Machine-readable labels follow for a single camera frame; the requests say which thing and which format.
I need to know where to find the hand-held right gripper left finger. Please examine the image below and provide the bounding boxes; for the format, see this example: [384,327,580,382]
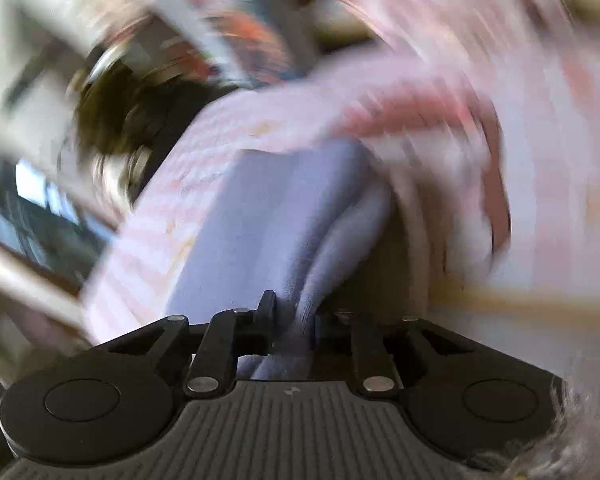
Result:
[97,290,279,401]

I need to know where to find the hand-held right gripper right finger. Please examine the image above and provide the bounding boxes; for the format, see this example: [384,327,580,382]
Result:
[312,309,462,397]

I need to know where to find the purple and brown sweater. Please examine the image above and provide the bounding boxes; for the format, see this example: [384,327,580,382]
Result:
[167,139,431,382]

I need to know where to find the grey fluffy cloth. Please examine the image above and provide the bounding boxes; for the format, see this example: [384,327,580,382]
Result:
[500,350,600,480]

